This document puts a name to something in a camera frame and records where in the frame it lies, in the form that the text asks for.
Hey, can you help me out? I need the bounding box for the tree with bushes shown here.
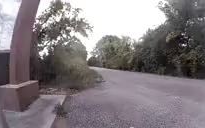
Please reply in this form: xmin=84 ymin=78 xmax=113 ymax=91
xmin=29 ymin=0 xmax=100 ymax=88

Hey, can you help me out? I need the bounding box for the grey gravel asphalt road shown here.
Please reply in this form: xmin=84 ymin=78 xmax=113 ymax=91
xmin=51 ymin=66 xmax=205 ymax=128

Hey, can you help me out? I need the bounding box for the stony bed of earth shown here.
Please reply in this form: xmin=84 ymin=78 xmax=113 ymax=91
xmin=38 ymin=75 xmax=106 ymax=97

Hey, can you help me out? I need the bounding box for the row of trees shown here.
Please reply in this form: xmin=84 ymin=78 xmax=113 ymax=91
xmin=87 ymin=0 xmax=205 ymax=80

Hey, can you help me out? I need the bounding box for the reddish-brown pillar with base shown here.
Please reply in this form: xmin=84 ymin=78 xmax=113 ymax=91
xmin=0 ymin=0 xmax=42 ymax=113

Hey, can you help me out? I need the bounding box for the pale concrete pavement slab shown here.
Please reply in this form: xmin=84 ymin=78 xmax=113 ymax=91
xmin=0 ymin=94 xmax=67 ymax=128

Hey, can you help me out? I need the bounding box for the dark wall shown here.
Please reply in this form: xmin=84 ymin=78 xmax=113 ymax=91
xmin=0 ymin=49 xmax=11 ymax=88

